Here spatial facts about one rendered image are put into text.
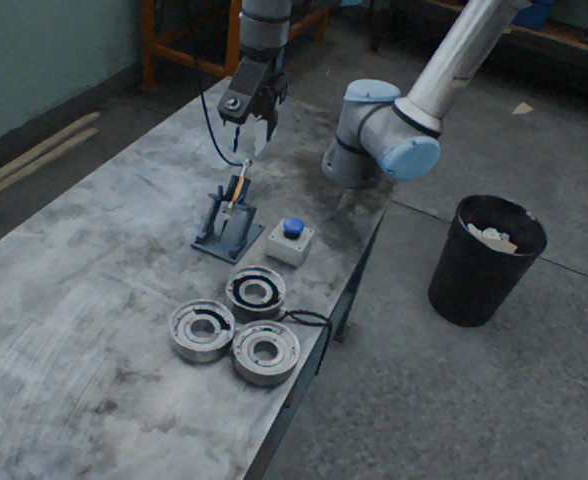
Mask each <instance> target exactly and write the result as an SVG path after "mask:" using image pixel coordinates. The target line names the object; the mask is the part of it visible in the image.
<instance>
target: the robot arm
mask: <svg viewBox="0 0 588 480"><path fill-rule="evenodd" d="M362 1H363V0H242V13H240V16H239V18H240V20H241V25H240V49H241V50H242V51H243V52H244V53H246V54H245V55H244V58H243V60H242V61H241V63H240V65H239V67H238V69H237V70H236V71H235V74H234V76H233V77H232V79H231V81H230V83H229V85H228V87H227V89H226V92H225V93H223V95H222V97H221V99H220V101H219V103H218V106H217V111H218V113H219V116H220V118H221V119H222V120H223V126H224V130H225V135H227V139H228V142H229V145H230V147H231V150H232V153H234V154H235V153H236V149H237V145H238V140H237V138H238V135H239V133H241V132H240V128H241V126H242V125H244V124H245V123H246V120H247V118H248V116H249V114H250V113H251V114H254V116H255V117H256V118H257V117H258V116H260V115H261V118H260V119H258V120H257V121H256V122H254V132H255V134H256V141H255V147H256V149H255V154H253V157H255V159H256V161H257V162H259V161H260V160H261V159H262V158H263V156H264V155H265V153H266V150H268V148H269V146H270V143H271V140H272V139H273V136H274V135H275V132H276V125H277V121H278V113H277V111H276V110H275V105H276V104H275V103H276V101H277V97H278V96H280V102H278V105H281V104H282V103H283V102H284V101H285V100H286V94H287V86H288V80H289V73H288V72H285V71H282V70H281V67H282V60H283V53H284V47H285V44H286V42H287V36H288V29H289V22H290V13H291V6H292V5H319V6H338V7H342V6H343V5H357V4H359V3H360V2H362ZM534 3H535V0H469V2H468V3H467V6H466V8H465V9H464V11H463V12H462V14H461V15H459V17H458V18H457V20H456V21H455V23H454V24H453V26H452V27H451V29H450V30H449V32H448V34H447V35H446V38H445V39H444V41H443V42H442V44H441V45H440V47H439V48H438V50H437V51H436V53H435V54H434V56H433V58H432V59H431V62H429V63H428V65H427V66H426V68H425V69H424V71H423V72H422V74H421V75H420V77H419V78H418V80H417V81H416V84H415V86H414V87H413V89H412V90H411V92H410V93H409V95H407V96H406V97H403V98H400V91H399V90H398V89H397V88H396V87H395V86H393V85H392V84H389V83H386V82H383V81H377V80H357V81H354V82H353V83H351V84H350V85H348V87H347V91H346V95H345V96H344V103H343V108H342V112H341V116H340V120H339V125H338V130H337V134H336V139H335V140H334V142H332V143H331V145H330V146H329V148H328V149H327V151H326V153H325V155H324V157H323V161H322V171H323V173H324V174H325V175H326V177H327V178H329V180H330V181H331V182H334V183H336V184H337V185H340V186H342V187H346V188H350V189H360V190H361V189H370V188H374V187H376V186H377V185H379V183H380V182H381V180H382V175H383V171H384V172H385V173H386V174H388V175H389V176H390V178H391V179H393V180H396V181H410V180H413V179H415V178H419V177H421V175H423V174H424V173H426V172H427V171H428V170H430V169H431V168H432V167H434V165H435V164H436V163H437V161H438V158H439V156H440V153H439V152H440V146H439V142H438V141H437V140H438V139H439V137H440V136H441V135H442V133H443V132H444V126H443V119H444V117H445V116H446V114H447V113H448V111H449V109H450V108H451V106H452V105H453V104H454V102H455V101H456V99H457V98H458V96H459V95H461V94H462V91H463V90H464V88H465V87H466V86H467V84H468V83H469V81H470V80H471V79H472V77H473V76H474V74H475V73H476V71H477V70H478V68H479V66H480V65H481V63H482V62H483V61H484V59H485V58H486V56H487V55H488V53H489V52H490V51H491V49H492V48H494V47H493V46H495V45H496V44H497V41H498V40H499V38H500V37H501V35H502V34H503V33H504V31H505V30H506V28H507V27H508V26H509V24H510V23H511V21H512V20H513V19H514V17H515V16H516V14H517V13H518V11H520V10H521V9H524V8H528V7H531V6H532V5H533V4H534ZM281 74H284V77H282V76H281ZM284 84H286V85H285V93H284V96H283V88H284ZM280 89H281V90H280ZM282 96H283V97H282Z"/></svg>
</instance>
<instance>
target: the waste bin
mask: <svg viewBox="0 0 588 480"><path fill-rule="evenodd" d="M468 224H472V225H473V226H474V227H475V228H476V229H478V230H481V235H482V231H483V230H486V229H488V228H492V229H495V230H496V231H497V234H500V235H499V236H501V234H503V233H504V234H507V235H509V236H510V237H509V241H508V242H510V243H512V244H514V245H516V246H518V247H517V249H516V250H515V251H514V254H512V253H507V252H503V251H499V250H497V249H494V247H492V246H490V245H488V244H486V243H483V242H482V241H480V240H479V239H477V238H476V237H475V236H474V235H472V234H471V233H470V231H469V230H468V229H469V228H468ZM546 246H547V236H546V231H545V229H544V227H543V225H542V223H541V222H540V221H539V219H538V218H537V217H536V215H534V214H533V213H532V212H531V211H528V210H527V209H526V208H524V207H522V206H521V205H519V204H517V203H515V202H513V200H510V199H508V198H504V197H501V196H497V195H492V194H474V195H470V196H467V197H464V198H463V199H462V200H461V201H460V202H459V204H458V206H457V208H456V211H455V215H454V217H453V220H452V223H451V226H450V228H449V234H448V238H446V241H445V244H444V248H443V250H442V253H441V256H440V258H439V262H438V265H437V267H436V270H435V273H434V277H433V279H431V282H430V285H429V287H428V298H429V300H430V303H431V305H432V307H433V308H435V309H436V311H437V312H438V313H439V314H441V315H442V316H443V317H444V318H446V319H448V320H449V322H451V323H455V324H457V325H460V326H464V327H479V326H483V324H485V323H486V322H488V321H489V319H490V318H492V317H493V316H494V314H495V313H496V312H497V309H498V308H499V307H500V305H501V304H502V303H503V301H504V300H505V299H506V298H507V295H508V294H510V293H511V291H512V290H513V289H514V287H515V286H516V285H517V284H518V282H519V280H520V279H521V277H522V276H523V275H524V274H525V273H526V272H527V270H528V269H529V268H530V267H532V264H533V263H534V262H535V260H536V259H537V258H538V256H539V255H541V254H542V253H543V252H544V250H545V248H546Z"/></svg>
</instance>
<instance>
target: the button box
mask: <svg viewBox="0 0 588 480"><path fill-rule="evenodd" d="M285 221H286V220H285V218H283V220H282V221H281V222H279V224H278V225H277V226H276V228H275V229H274V230H273V233H272V234H271V235H270V236H269V238H268V243H266V250H265V255H269V256H271V257H273V259H276V260H278V261H281V262H284V263H286V264H288V265H291V266H294V267H297V268H298V267H299V265H300V264H301V262H302V261H303V259H304V256H306V255H307V253H308V252H309V250H310V249H311V246H312V241H313V237H314V233H315V230H312V229H310V228H307V227H304V228H303V231H302V233H300V234H295V235H290V234H289V233H288V231H286V230H285V229H284V227H283V225H284V222H285Z"/></svg>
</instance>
